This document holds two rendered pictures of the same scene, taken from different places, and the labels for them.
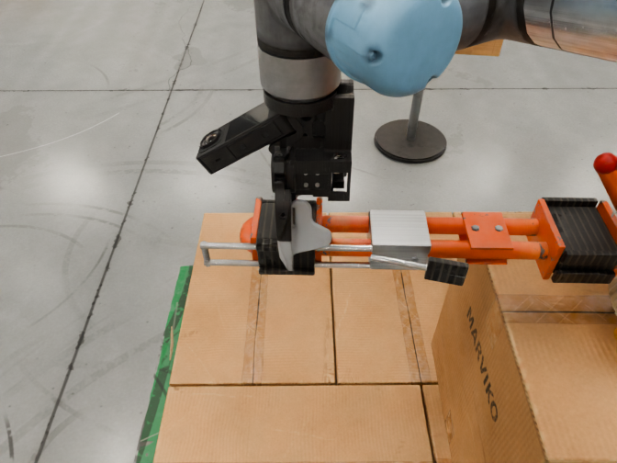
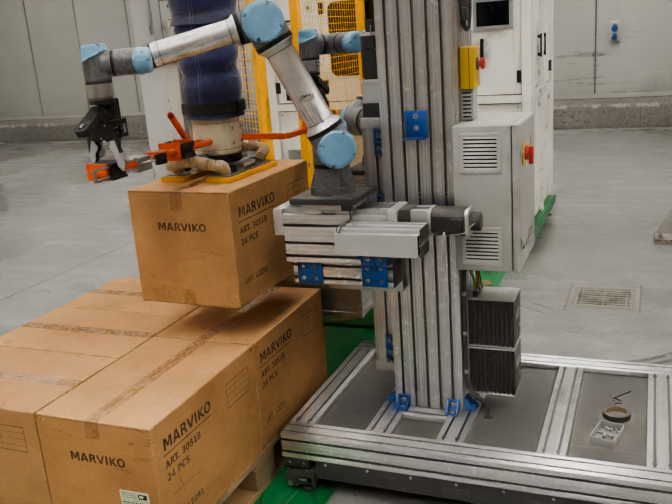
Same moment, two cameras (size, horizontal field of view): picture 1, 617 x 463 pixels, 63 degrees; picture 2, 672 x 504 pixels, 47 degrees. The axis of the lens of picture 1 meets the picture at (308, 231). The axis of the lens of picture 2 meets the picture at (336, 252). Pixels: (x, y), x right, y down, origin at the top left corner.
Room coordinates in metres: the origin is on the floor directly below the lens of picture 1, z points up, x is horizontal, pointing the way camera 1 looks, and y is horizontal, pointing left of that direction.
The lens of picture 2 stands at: (-1.06, 1.85, 1.53)
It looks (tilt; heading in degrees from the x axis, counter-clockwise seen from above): 16 degrees down; 293
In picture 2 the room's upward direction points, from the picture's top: 4 degrees counter-clockwise
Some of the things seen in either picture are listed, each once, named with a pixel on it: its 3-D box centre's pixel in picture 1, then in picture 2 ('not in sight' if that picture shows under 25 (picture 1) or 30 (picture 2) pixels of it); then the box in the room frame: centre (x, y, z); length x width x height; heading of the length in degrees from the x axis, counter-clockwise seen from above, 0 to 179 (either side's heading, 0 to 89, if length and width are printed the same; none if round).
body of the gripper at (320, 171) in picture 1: (308, 139); (106, 119); (0.43, 0.00, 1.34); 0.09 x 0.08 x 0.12; 88
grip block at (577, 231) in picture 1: (575, 239); (176, 150); (0.42, -0.32, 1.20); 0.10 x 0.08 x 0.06; 178
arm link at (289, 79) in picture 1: (300, 63); (99, 92); (0.44, 0.01, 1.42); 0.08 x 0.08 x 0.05
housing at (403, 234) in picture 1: (397, 239); (136, 163); (0.43, -0.11, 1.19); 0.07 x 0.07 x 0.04; 88
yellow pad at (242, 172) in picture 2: not in sight; (242, 167); (0.32, -0.57, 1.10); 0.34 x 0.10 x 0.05; 88
